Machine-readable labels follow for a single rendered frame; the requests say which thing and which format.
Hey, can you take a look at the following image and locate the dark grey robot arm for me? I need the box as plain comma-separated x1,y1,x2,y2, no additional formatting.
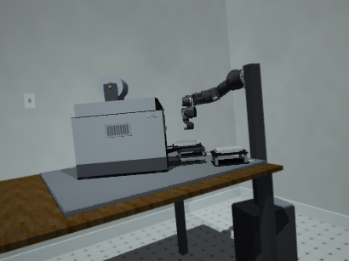
181,69,245,108

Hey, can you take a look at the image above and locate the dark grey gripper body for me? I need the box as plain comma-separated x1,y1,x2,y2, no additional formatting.
181,98,197,119

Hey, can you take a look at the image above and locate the grey cylinder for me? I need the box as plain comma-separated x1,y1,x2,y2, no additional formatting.
98,74,129,99

